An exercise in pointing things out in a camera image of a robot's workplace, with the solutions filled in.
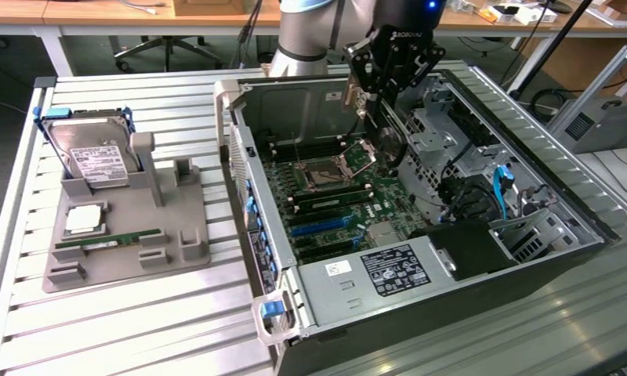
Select black RAM slot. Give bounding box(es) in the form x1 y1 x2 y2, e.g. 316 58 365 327
285 180 370 201
268 136 345 161

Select open black PC case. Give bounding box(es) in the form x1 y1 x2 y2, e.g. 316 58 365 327
212 69 621 376

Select metal socket cover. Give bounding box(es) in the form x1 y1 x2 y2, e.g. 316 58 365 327
334 136 385 178

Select grey power supply unit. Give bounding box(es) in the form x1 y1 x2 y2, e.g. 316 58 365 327
285 236 459 329

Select silver CPU chip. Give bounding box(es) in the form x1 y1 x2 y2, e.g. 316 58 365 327
63 204 106 234

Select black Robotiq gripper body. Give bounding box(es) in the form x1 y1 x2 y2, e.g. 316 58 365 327
368 0 447 56

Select thin metal locking lever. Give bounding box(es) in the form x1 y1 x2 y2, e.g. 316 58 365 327
289 132 304 173

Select metal disk bay bracket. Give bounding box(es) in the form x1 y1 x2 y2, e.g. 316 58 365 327
488 206 576 262

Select aluminium profile frame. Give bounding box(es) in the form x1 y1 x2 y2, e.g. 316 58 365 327
545 44 627 130

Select black RAM stick with label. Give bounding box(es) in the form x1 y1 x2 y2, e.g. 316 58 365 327
290 191 373 215

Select CPU socket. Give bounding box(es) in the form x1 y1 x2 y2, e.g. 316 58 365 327
296 155 357 193

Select black and white box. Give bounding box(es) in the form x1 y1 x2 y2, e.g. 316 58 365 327
488 3 519 23

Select graphics card with black fan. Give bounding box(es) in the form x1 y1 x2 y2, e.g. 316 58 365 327
340 74 408 178

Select green motherboard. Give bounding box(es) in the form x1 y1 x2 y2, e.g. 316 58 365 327
262 136 431 266

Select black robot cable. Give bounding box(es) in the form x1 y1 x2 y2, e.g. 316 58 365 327
229 0 266 71

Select blue data wire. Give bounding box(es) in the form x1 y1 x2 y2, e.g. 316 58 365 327
492 165 513 221

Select black stand pole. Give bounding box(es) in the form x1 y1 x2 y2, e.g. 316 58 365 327
507 0 595 99

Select black wire bundle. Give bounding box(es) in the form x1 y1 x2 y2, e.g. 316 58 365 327
436 172 503 226

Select black office chair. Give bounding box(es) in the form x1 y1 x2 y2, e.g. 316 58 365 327
113 34 225 72

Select black expansion slot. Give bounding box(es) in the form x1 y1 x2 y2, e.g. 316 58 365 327
297 244 364 264
285 208 349 227
294 233 357 251

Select blue expansion slot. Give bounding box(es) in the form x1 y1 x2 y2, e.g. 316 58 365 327
289 217 354 237

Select grey parts rack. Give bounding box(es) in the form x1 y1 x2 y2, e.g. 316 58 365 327
41 131 213 294

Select hard disk in blue carrier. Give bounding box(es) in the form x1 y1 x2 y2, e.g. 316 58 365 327
31 105 140 189

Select long wooden desk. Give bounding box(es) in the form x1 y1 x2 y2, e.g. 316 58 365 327
0 0 627 78

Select green RAM stick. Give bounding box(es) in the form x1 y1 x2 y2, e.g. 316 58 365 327
54 229 164 250

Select black plastic shroud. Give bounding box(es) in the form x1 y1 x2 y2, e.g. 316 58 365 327
427 218 519 281

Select grey computer tower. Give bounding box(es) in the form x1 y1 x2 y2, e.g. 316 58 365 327
547 97 627 154

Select perforated metal disk bay cage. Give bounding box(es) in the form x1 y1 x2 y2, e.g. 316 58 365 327
399 106 483 186

